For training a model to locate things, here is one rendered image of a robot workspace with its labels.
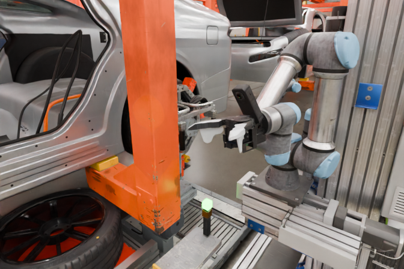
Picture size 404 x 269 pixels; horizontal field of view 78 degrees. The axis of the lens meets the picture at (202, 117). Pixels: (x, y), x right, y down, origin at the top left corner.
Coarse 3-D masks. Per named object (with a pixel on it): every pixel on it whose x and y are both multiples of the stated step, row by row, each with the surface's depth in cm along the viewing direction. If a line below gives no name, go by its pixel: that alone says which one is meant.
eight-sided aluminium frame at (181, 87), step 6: (180, 84) 183; (180, 90) 177; (186, 90) 182; (186, 96) 190; (192, 96) 189; (198, 102) 196; (198, 108) 198; (198, 120) 201; (186, 138) 200; (192, 138) 199; (186, 144) 197; (186, 150) 195
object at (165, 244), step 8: (176, 224) 157; (136, 232) 180; (144, 232) 169; (152, 232) 163; (168, 232) 154; (176, 232) 158; (160, 240) 159; (168, 240) 157; (160, 248) 162; (168, 248) 164
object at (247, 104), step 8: (240, 88) 62; (248, 88) 62; (240, 96) 62; (248, 96) 62; (240, 104) 65; (248, 104) 63; (256, 104) 64; (248, 112) 65; (256, 112) 64; (256, 120) 66
